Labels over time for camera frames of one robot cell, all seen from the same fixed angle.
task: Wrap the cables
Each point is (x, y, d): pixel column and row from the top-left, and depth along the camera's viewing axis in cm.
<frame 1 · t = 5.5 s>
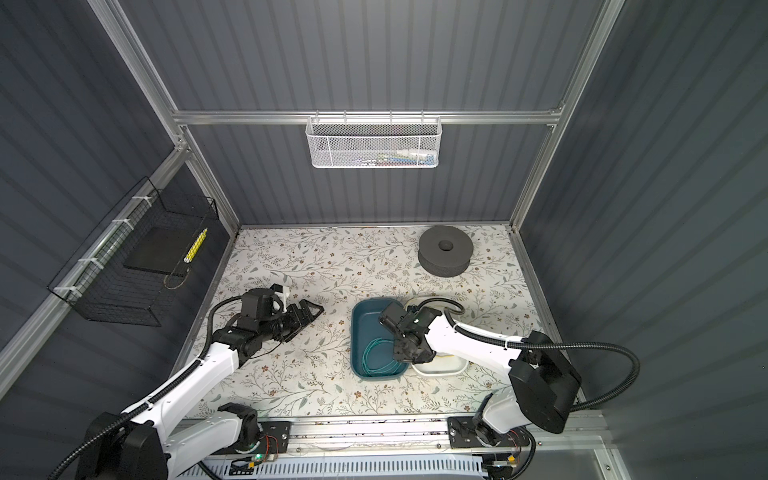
left hand: (315, 315, 83), fingers open
right hand: (406, 357, 83), fingers closed
teal plastic tray: (365, 326, 95), on the table
grey foam spool: (445, 251, 107), point 6 cm above the table

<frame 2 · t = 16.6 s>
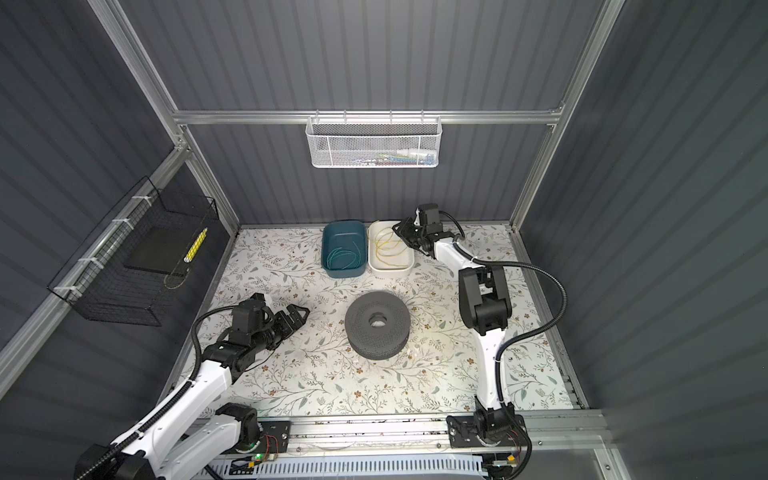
left hand: (299, 318, 84), fingers open
right hand: (396, 230, 101), fingers open
teal plastic tray: (338, 233, 118), point 3 cm above the table
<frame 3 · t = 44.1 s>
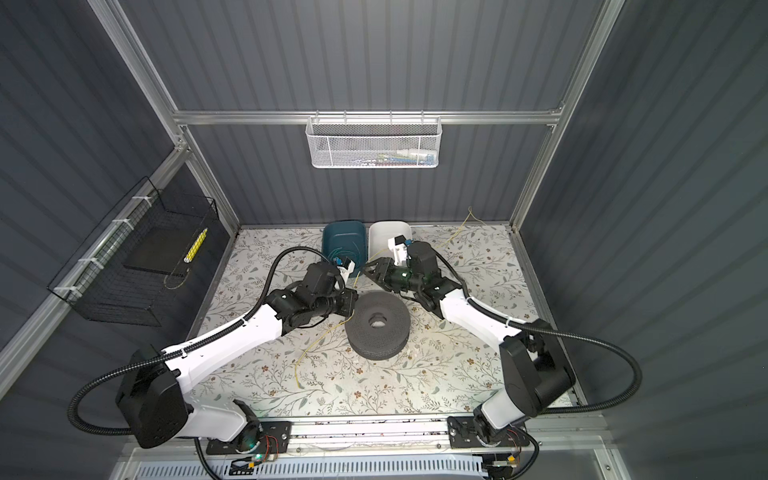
left hand: (358, 295, 82), fingers closed
right hand: (363, 274, 78), fingers open
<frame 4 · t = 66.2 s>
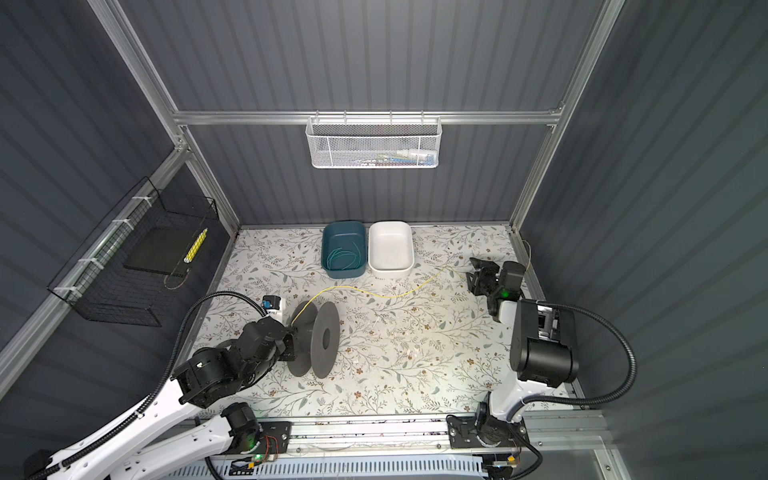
left hand: (297, 330, 73), fingers closed
right hand: (471, 263, 93), fingers open
grey foam spool: (317, 341, 70), point 21 cm above the table
the other named things where they were.

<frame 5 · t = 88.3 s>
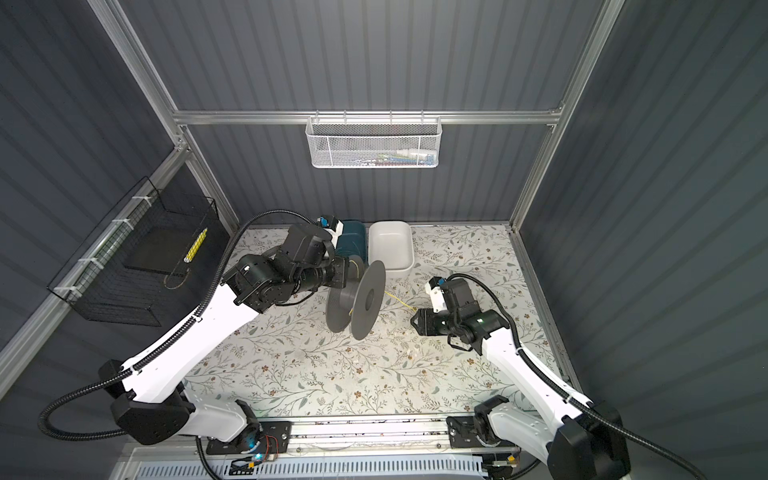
left hand: (350, 264, 69), fingers closed
right hand: (421, 322, 81), fingers open
grey foam spool: (360, 300, 69), point 28 cm above the table
the other named things where they were.

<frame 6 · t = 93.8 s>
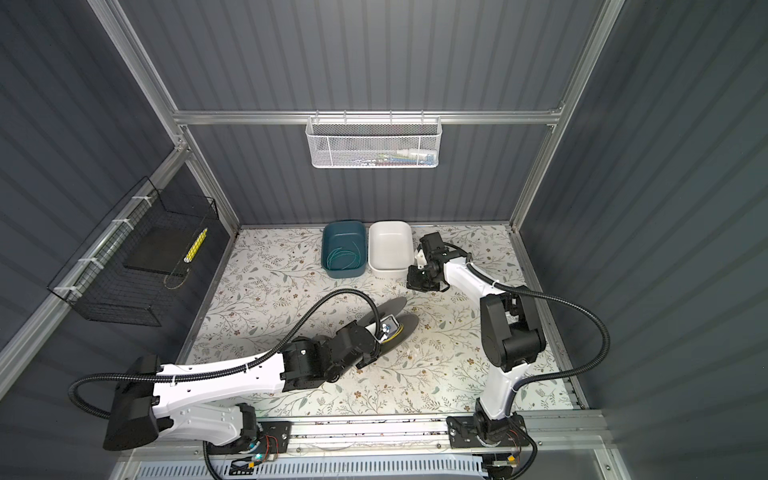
left hand: (374, 327, 74), fingers closed
right hand: (412, 285, 94), fingers closed
